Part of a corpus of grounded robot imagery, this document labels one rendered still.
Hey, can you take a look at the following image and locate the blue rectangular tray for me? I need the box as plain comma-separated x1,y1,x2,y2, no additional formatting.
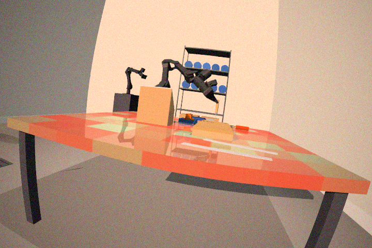
178,117,198,124

